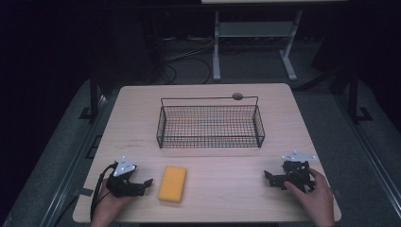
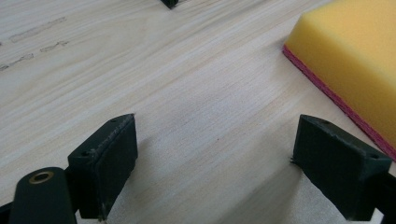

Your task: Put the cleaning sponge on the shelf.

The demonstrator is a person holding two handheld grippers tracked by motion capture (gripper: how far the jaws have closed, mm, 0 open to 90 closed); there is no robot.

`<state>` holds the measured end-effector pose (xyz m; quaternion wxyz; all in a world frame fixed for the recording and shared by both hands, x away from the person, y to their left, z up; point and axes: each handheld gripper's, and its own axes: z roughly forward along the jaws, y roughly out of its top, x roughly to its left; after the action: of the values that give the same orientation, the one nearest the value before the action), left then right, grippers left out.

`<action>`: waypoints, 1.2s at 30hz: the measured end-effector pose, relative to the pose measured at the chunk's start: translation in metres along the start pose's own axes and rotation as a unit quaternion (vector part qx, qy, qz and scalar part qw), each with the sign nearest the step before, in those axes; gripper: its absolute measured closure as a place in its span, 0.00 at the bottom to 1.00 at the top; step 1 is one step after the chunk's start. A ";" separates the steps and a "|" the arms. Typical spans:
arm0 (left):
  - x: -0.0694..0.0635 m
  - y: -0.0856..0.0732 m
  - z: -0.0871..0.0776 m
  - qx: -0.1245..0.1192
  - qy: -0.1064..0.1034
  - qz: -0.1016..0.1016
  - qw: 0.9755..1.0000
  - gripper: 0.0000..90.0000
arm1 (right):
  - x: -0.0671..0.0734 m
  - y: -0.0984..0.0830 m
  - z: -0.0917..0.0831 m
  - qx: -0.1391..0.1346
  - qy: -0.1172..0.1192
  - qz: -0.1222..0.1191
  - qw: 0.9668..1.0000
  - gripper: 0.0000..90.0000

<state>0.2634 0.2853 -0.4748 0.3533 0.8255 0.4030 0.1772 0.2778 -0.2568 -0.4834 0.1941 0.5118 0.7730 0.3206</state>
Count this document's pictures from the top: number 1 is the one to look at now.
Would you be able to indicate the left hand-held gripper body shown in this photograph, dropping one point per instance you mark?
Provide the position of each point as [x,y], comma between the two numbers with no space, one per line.
[121,184]

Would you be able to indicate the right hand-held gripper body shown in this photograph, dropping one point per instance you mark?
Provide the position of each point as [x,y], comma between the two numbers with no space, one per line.
[298,175]

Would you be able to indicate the yellow sponge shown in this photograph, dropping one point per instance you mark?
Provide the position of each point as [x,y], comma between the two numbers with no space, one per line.
[172,184]

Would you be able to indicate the person's left hand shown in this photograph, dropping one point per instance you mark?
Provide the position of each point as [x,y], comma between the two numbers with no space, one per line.
[108,205]

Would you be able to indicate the person's right hand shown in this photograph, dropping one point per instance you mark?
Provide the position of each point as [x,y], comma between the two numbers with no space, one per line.
[315,198]

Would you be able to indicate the small round brown object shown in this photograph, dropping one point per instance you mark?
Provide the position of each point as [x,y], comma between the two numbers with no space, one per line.
[237,96]

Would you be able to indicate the white metal stand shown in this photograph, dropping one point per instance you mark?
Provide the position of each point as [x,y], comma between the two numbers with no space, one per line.
[252,30]

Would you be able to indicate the black stand post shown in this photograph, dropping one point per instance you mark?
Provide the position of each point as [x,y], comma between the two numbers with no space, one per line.
[93,94]
[353,94]

